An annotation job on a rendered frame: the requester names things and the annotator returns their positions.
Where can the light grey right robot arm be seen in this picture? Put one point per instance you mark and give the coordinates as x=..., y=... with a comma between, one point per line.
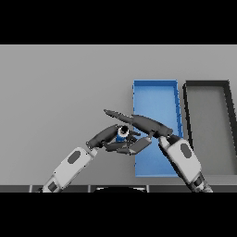
x=184, y=159

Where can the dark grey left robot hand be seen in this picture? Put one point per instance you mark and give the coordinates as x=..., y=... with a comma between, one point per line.
x=106, y=137

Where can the blue bin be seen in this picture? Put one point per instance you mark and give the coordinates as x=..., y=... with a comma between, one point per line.
x=155, y=106

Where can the dark grey bin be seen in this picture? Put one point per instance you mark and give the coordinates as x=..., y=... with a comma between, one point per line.
x=208, y=126

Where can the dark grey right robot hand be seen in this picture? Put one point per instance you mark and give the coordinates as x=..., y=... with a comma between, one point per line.
x=145, y=125

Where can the blue pipe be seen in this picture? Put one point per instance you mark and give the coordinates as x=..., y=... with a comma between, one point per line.
x=122, y=133

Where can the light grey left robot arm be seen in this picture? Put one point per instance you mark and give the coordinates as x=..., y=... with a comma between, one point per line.
x=71, y=165

